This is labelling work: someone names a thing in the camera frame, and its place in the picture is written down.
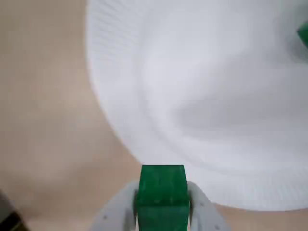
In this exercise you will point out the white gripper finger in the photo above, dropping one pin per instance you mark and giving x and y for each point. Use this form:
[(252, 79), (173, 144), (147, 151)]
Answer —
[(204, 214), (115, 214)]

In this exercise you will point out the green block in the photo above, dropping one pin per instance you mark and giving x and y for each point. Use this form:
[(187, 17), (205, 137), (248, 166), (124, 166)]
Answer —
[(162, 192), (303, 36)]

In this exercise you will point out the white paper plate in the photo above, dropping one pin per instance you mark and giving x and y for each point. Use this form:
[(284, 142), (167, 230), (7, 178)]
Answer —
[(204, 84)]

